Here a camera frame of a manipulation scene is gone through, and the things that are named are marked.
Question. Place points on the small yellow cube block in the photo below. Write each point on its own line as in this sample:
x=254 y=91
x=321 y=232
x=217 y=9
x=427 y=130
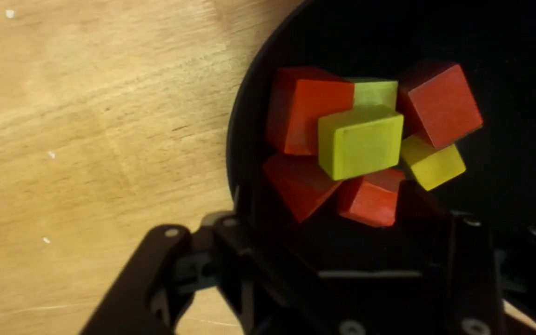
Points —
x=435 y=165

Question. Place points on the red hexagonal block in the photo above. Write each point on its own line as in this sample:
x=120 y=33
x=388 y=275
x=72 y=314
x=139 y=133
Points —
x=303 y=105

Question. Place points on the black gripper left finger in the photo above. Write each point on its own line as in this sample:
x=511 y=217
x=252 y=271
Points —
x=150 y=280

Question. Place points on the small red cube block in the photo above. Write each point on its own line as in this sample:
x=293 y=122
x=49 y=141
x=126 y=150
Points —
x=371 y=198

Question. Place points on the black bowl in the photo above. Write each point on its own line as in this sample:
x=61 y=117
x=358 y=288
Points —
x=517 y=156

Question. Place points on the lime yellow cube block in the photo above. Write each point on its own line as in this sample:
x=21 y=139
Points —
x=377 y=94

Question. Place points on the thin yellow rectangular block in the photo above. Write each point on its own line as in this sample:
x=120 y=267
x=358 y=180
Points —
x=362 y=143

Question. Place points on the red square prism block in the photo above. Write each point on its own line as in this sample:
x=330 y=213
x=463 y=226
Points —
x=446 y=104

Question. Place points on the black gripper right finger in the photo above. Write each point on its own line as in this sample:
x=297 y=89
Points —
x=476 y=273

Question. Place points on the red wedge block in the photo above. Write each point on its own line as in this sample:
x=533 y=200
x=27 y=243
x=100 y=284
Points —
x=299 y=187

